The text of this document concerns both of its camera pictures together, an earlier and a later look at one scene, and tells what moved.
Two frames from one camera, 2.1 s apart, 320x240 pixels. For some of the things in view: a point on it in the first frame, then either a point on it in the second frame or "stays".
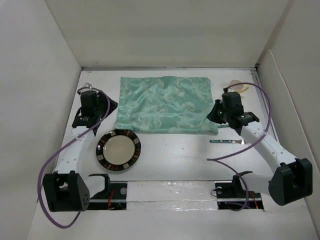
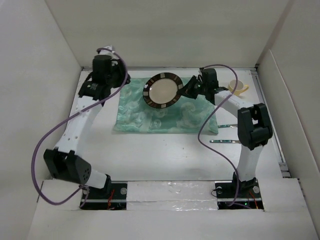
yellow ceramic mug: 240,88 stays
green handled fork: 240,141 stays
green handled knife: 223,126 stays
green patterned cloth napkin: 165,104 stays
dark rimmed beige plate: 117,149 → 160,91
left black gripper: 102,98 → 120,69
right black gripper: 212,115 → 186,90
